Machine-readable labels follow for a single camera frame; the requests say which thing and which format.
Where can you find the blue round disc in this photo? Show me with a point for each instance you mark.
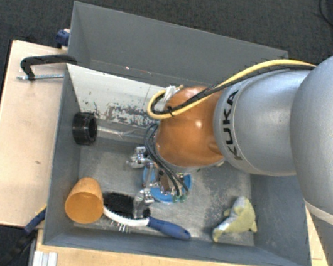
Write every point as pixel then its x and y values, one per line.
pixel 162 198

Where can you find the pale wood board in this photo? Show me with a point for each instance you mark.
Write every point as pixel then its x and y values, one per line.
pixel 21 142

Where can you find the orange plastic cup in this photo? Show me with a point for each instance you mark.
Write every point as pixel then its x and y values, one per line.
pixel 84 202

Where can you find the yellow and white soft toy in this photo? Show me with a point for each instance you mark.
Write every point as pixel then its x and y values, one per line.
pixel 238 220

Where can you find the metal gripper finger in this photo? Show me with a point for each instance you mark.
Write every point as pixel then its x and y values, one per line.
pixel 138 159
pixel 142 201

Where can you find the grey metal bin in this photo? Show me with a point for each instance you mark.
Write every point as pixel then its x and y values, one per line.
pixel 137 44

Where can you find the black round cap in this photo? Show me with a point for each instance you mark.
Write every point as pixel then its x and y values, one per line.
pixel 83 129

